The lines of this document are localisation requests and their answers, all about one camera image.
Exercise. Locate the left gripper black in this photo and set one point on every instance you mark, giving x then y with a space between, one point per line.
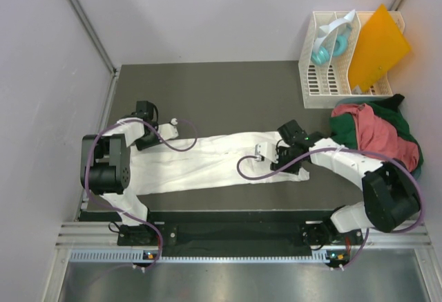
141 145

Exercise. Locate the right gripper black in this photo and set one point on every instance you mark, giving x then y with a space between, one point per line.
274 166

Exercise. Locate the white printed t shirt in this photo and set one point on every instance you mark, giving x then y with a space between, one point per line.
210 163

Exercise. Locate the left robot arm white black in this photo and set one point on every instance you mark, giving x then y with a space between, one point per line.
105 172

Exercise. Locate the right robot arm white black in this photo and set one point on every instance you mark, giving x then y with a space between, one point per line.
390 192

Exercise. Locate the green t shirt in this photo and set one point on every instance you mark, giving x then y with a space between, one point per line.
397 115

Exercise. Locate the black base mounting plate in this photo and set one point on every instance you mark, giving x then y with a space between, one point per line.
294 226

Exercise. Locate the white plastic file organizer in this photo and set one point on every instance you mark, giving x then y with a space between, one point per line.
326 85

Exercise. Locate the pink t shirt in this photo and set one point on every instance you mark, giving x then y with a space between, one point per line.
380 132

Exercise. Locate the teal white headphones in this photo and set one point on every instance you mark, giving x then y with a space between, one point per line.
332 39

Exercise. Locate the orange plastic folder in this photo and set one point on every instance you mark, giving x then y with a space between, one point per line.
380 46

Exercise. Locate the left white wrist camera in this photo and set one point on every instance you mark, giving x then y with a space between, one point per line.
168 131

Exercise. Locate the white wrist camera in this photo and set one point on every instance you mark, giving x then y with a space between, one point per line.
266 151
168 131

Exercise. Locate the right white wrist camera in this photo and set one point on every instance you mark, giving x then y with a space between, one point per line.
266 151

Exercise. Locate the aluminium frame rail front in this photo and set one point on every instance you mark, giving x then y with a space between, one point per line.
101 235

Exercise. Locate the grey slotted cable duct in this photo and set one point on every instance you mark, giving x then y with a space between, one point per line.
143 256

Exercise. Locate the aluminium corner post left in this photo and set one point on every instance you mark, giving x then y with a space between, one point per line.
92 35

